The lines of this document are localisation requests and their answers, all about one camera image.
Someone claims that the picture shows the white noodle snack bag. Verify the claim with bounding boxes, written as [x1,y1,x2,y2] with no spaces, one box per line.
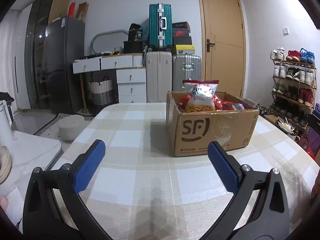
[183,80,219,113]

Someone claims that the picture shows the grey round stool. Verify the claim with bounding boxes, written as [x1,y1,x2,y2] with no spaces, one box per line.
[57,115,88,141]

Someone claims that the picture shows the red cone snack bag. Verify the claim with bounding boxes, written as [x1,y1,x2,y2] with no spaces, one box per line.
[213,95,233,111]

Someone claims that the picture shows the checkered tablecloth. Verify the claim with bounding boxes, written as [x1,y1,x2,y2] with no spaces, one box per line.
[55,103,319,239]

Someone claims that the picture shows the beige bowl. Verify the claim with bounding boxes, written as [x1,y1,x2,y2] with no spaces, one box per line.
[0,146,11,183]

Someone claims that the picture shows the woven laundry basket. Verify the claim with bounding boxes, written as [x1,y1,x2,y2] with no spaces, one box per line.
[88,76,113,106]

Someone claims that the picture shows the wooden door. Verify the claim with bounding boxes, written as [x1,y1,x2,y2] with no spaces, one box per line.
[199,0,246,97]

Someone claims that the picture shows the white suitcase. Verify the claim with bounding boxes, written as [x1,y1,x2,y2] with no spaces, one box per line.
[146,51,172,103]

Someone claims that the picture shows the stacked shoe boxes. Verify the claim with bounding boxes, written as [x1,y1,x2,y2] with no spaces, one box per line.
[172,22,195,55]

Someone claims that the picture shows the white drawer desk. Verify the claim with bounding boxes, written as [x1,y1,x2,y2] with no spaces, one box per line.
[73,53,146,103]

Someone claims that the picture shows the white side table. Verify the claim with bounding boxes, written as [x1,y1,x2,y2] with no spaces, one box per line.
[1,131,63,223]

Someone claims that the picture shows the teal suitcase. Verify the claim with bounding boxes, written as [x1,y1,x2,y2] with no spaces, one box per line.
[149,3,172,49]

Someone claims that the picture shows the purple bag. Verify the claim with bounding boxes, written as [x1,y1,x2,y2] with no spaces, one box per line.
[307,103,320,155]

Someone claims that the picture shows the dark refrigerator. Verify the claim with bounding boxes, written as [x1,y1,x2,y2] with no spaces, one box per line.
[44,16,85,114]

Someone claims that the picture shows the silver suitcase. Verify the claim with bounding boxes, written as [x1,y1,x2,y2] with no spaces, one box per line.
[172,54,202,92]

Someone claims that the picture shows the shoe rack with shoes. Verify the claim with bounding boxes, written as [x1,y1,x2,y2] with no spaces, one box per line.
[269,47,317,132]

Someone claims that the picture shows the red orange snack pack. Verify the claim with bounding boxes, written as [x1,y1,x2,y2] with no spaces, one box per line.
[223,101,245,111]

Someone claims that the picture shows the SF cardboard box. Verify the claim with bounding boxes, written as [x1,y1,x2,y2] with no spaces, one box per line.
[166,92,259,157]

